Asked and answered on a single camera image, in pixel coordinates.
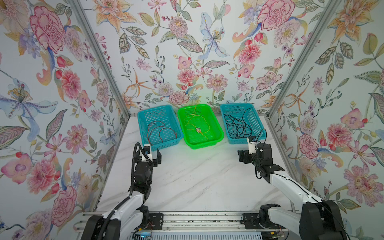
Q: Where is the black cable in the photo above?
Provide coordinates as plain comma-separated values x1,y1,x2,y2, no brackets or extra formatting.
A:
223,107,256,139

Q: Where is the yellow cable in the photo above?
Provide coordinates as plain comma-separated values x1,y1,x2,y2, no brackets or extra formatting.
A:
183,104,212,140

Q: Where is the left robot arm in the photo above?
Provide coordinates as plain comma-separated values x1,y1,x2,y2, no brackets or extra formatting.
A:
81,143,162,240

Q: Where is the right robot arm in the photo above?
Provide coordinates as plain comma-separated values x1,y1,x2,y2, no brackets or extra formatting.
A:
238,142,350,240

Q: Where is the teal basket right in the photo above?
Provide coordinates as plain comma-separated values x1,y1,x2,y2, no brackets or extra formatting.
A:
220,103,267,145

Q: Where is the teal basket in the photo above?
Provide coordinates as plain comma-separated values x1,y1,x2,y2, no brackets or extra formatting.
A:
137,105,183,151
220,103,267,145

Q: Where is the teal basket left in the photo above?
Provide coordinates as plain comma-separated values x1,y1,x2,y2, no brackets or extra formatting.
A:
137,105,183,151

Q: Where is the bright green basket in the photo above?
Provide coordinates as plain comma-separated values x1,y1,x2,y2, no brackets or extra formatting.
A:
177,104,224,150

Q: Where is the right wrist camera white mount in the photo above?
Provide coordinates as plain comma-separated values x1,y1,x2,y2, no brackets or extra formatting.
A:
247,136,258,155

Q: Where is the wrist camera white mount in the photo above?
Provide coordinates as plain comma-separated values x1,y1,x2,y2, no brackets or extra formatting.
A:
142,144,153,163
247,136,258,155

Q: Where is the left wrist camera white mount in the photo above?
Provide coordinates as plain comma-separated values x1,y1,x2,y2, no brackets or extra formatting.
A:
142,144,153,163

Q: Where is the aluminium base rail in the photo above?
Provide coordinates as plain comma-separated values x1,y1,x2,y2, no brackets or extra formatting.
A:
74,207,301,235

